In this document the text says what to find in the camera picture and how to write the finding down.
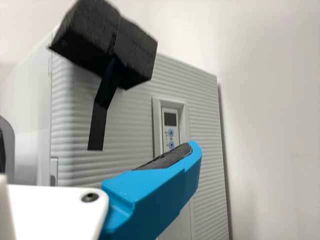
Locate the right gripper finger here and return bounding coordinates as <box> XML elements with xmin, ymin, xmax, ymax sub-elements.
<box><xmin>98</xmin><ymin>140</ymin><xmax>203</xmax><ymax>240</ymax></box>

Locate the incubator door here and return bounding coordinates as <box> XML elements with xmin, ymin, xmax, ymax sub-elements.
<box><xmin>48</xmin><ymin>0</ymin><xmax>231</xmax><ymax>240</ymax></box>

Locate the white incubator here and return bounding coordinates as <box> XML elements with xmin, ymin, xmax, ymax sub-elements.
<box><xmin>7</xmin><ymin>31</ymin><xmax>60</xmax><ymax>187</ymax></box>

